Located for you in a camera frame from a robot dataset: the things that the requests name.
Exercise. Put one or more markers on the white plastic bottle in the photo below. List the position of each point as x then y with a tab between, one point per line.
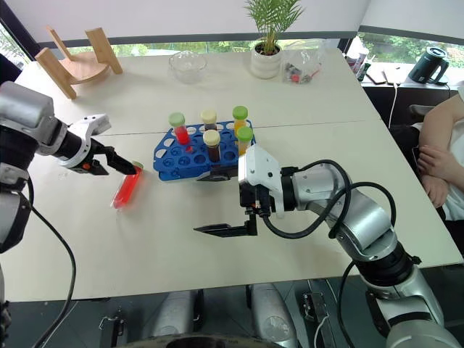
356	54

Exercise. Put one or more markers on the orange tube green cap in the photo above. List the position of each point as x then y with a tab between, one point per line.
239	117
244	139

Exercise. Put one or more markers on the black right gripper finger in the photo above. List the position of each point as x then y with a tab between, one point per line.
217	177
228	230

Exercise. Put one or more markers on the dark rounded robot torso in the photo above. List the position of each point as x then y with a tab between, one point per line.
203	342

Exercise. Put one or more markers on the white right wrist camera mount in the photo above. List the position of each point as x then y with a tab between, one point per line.
259	166

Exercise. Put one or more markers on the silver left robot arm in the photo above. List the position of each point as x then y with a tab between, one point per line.
25	108

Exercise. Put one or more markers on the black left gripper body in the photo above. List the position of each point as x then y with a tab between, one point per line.
95	167

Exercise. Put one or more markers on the brown tube cream cap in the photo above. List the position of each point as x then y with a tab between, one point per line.
212	145
209	119

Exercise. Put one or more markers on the dark green kettle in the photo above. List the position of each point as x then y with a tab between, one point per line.
427	67

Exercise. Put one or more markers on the wooden curved stand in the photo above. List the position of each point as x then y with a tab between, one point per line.
78	69

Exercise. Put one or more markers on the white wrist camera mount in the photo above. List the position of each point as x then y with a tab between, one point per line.
92	125
259	166

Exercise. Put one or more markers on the silver rounded robot leg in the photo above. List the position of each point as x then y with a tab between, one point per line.
174	313
273	315

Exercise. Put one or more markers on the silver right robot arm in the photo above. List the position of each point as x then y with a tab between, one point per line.
366	214

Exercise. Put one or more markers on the red tube green cap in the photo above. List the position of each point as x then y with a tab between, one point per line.
180	130

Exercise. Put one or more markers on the person white shirt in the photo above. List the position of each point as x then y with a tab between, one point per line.
457	188

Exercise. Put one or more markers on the clear plastic bag with parts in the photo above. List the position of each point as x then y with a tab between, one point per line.
302	69

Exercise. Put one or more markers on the person hand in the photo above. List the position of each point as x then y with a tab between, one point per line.
433	161

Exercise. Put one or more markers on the metal table latch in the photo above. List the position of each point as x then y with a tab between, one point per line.
317	319
112	331

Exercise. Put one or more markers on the blue test tube rack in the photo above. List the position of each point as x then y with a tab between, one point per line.
181	159

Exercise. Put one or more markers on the clear glass bowl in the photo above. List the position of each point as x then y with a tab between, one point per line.
187	67

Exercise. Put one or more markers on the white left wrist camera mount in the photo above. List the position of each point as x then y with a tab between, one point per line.
92	125

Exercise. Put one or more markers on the red liquid test tube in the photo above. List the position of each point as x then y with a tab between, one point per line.
127	190

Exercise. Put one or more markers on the person bare forearm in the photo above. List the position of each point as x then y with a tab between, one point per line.
440	127
436	190

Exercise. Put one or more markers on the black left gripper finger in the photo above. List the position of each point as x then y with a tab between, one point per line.
123	161
121	169

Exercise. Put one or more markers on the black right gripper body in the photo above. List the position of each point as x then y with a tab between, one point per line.
255	199

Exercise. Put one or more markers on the potted palm white pot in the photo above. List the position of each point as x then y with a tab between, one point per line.
267	61

